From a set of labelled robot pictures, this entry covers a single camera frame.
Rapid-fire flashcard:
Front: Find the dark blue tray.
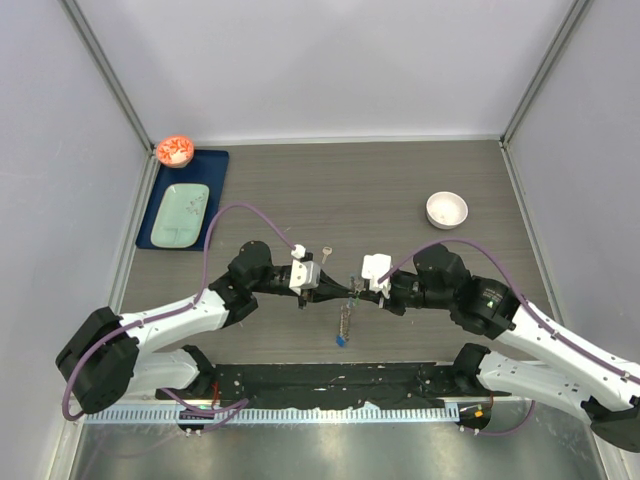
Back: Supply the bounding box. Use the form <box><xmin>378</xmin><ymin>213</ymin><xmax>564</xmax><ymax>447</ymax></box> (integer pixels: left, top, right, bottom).
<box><xmin>136</xmin><ymin>150</ymin><xmax>230</xmax><ymax>251</ymax></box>

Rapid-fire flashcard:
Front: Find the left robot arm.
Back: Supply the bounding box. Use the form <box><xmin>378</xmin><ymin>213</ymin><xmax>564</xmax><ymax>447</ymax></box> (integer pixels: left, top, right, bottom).
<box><xmin>55</xmin><ymin>241</ymin><xmax>349</xmax><ymax>414</ymax></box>

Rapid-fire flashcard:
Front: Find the white slotted cable duct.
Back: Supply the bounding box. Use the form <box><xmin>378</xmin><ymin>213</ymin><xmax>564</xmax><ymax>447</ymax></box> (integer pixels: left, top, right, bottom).
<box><xmin>85</xmin><ymin>402</ymin><xmax>459</xmax><ymax>425</ymax></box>

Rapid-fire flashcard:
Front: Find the silver key with ring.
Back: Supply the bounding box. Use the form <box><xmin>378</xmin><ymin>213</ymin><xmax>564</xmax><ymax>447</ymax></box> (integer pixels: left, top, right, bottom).
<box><xmin>321</xmin><ymin>246</ymin><xmax>333</xmax><ymax>264</ymax></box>

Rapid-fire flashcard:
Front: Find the pale green rectangular plate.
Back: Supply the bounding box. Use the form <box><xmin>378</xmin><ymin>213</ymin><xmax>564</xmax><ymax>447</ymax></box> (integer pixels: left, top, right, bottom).
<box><xmin>150</xmin><ymin>183</ymin><xmax>210</xmax><ymax>249</ymax></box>

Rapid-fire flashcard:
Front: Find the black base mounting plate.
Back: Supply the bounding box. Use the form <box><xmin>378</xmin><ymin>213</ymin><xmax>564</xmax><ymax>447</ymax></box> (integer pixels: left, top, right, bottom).
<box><xmin>176</xmin><ymin>362</ymin><xmax>489</xmax><ymax>410</ymax></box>

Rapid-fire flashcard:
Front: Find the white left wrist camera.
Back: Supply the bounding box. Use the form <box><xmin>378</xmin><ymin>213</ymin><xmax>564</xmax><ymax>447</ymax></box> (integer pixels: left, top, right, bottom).
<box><xmin>289</xmin><ymin>244</ymin><xmax>321</xmax><ymax>296</ymax></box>

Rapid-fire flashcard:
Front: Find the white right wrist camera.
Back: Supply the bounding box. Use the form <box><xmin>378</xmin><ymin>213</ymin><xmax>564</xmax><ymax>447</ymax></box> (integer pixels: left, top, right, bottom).
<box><xmin>361</xmin><ymin>253</ymin><xmax>392</xmax><ymax>298</ymax></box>

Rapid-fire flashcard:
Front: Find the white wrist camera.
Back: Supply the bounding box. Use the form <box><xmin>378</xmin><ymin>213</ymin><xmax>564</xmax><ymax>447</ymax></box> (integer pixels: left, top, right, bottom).
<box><xmin>289</xmin><ymin>244</ymin><xmax>321</xmax><ymax>296</ymax></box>
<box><xmin>361</xmin><ymin>253</ymin><xmax>392</xmax><ymax>298</ymax></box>

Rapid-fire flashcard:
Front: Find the steel key organizer blue handle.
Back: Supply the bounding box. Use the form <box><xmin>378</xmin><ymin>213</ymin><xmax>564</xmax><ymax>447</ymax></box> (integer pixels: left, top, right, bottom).
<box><xmin>336</xmin><ymin>274</ymin><xmax>363</xmax><ymax>348</ymax></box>

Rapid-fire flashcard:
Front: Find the orange patterned bowl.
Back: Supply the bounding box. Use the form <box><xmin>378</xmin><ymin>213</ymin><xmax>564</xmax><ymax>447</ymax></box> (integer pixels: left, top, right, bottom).
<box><xmin>154</xmin><ymin>135</ymin><xmax>195</xmax><ymax>168</ymax></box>

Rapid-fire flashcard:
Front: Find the white bowl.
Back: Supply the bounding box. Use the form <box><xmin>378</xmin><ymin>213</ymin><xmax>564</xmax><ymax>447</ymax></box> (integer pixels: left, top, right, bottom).
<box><xmin>425</xmin><ymin>191</ymin><xmax>469</xmax><ymax>230</ymax></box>

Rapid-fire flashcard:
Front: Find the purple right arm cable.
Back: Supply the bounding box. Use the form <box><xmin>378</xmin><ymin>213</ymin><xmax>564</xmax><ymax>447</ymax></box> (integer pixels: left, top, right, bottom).
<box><xmin>377</xmin><ymin>237</ymin><xmax>640</xmax><ymax>437</ymax></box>

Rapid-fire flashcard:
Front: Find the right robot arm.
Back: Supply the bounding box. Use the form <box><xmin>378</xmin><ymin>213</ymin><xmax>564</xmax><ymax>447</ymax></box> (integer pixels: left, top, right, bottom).
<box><xmin>361</xmin><ymin>244</ymin><xmax>639</xmax><ymax>453</ymax></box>

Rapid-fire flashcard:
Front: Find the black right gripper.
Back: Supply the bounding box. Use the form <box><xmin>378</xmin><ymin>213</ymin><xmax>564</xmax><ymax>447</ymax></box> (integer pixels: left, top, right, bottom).
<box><xmin>360</xmin><ymin>270</ymin><xmax>453</xmax><ymax>316</ymax></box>

